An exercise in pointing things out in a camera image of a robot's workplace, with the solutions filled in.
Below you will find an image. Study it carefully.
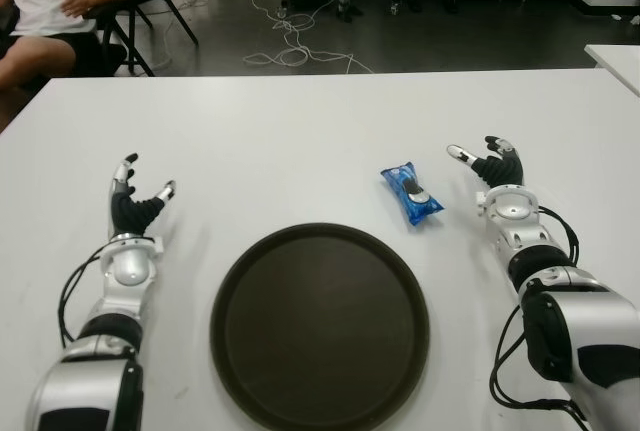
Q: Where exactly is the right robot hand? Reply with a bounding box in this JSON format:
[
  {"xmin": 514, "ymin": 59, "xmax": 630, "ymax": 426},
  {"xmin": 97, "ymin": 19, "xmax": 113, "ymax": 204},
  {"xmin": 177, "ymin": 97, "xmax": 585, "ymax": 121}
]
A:
[{"xmin": 445, "ymin": 134, "xmax": 525, "ymax": 191}]

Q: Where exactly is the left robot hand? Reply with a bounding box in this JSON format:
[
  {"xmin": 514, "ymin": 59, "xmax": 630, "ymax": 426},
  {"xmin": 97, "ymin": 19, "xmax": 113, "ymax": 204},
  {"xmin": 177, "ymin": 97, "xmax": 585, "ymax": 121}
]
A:
[{"xmin": 108, "ymin": 152, "xmax": 177, "ymax": 240}]

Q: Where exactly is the blue Oreo cookie packet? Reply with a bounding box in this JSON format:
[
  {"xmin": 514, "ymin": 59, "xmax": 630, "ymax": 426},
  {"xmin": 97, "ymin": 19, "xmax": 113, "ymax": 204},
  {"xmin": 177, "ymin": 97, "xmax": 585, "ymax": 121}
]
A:
[{"xmin": 380, "ymin": 161, "xmax": 445, "ymax": 226}]

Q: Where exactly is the white neighbouring table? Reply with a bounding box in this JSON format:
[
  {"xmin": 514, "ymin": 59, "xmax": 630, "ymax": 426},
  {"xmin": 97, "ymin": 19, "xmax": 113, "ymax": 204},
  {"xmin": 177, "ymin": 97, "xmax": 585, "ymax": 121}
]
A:
[{"xmin": 583, "ymin": 43, "xmax": 640, "ymax": 97}]

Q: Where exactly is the round dark brown tray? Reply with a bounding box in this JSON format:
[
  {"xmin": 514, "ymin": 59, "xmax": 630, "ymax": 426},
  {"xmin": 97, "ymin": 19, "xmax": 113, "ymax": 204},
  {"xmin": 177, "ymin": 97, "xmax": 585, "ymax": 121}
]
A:
[{"xmin": 209, "ymin": 221, "xmax": 432, "ymax": 431}]

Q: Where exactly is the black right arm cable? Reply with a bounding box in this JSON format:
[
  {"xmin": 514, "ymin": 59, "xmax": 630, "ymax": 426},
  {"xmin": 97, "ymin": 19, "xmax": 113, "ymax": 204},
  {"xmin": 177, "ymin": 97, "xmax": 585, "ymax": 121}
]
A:
[{"xmin": 488, "ymin": 205, "xmax": 581, "ymax": 410}]

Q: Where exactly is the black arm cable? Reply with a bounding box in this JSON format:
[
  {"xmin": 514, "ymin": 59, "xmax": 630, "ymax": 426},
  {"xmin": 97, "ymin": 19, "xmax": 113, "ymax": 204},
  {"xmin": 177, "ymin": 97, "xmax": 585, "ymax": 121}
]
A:
[
  {"xmin": 488, "ymin": 205, "xmax": 581, "ymax": 410},
  {"xmin": 58, "ymin": 243, "xmax": 119, "ymax": 345}
]

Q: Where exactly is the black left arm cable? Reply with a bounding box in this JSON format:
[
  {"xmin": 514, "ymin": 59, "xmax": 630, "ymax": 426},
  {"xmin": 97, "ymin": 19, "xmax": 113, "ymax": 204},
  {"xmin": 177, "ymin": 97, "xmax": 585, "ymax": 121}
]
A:
[{"xmin": 58, "ymin": 243, "xmax": 119, "ymax": 345}]

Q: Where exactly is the white floor cable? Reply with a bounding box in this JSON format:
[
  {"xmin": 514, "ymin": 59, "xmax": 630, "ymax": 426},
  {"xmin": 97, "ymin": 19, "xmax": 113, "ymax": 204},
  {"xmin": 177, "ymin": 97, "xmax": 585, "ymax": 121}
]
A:
[{"xmin": 243, "ymin": 0, "xmax": 374, "ymax": 75}]

